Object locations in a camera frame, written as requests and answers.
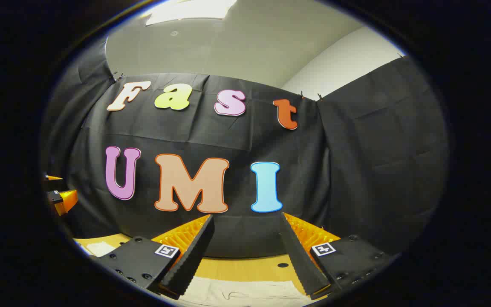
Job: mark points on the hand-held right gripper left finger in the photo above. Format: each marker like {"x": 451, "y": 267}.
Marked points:
{"x": 194, "y": 256}

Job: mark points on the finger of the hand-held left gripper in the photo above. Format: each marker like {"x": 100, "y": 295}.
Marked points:
{"x": 53, "y": 177}
{"x": 67, "y": 200}

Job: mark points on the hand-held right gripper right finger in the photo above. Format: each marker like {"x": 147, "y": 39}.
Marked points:
{"x": 298, "y": 260}

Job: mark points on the white jeans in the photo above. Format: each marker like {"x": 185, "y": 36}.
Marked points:
{"x": 245, "y": 294}

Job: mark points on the black backdrop cloth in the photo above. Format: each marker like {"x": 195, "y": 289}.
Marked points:
{"x": 313, "y": 170}

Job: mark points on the ceiling light panel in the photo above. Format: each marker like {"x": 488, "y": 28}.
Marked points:
{"x": 186, "y": 10}

